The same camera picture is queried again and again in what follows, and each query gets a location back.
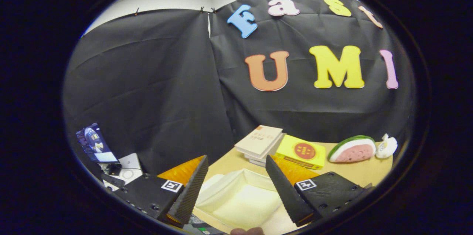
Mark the computer monitor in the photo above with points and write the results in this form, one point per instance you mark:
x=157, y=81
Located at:
x=94, y=140

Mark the beige book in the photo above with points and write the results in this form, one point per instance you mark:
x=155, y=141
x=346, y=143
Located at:
x=258, y=139

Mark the white duck plush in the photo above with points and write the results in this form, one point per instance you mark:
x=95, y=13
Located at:
x=387, y=148

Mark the watermelon slice plush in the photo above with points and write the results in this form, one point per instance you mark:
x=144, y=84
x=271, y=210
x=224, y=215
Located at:
x=353, y=152

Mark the small green device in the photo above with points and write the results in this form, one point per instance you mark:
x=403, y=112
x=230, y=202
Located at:
x=201, y=230

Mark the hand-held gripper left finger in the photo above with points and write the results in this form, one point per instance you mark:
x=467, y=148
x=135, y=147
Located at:
x=190, y=190

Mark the white box device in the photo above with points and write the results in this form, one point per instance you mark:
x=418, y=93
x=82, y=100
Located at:
x=130, y=162

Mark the cream fabric storage box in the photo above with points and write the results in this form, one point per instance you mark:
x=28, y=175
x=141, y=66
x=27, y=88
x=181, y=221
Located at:
x=240, y=201

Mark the white book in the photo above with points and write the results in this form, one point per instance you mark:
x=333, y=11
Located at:
x=258, y=159

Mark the black backdrop cloth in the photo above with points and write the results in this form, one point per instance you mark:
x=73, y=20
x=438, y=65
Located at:
x=147, y=79

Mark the yellow book with red circle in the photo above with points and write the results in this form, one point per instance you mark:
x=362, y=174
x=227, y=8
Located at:
x=288, y=150

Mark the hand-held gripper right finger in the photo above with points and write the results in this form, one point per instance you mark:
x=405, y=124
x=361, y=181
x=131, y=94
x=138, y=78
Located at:
x=284, y=190

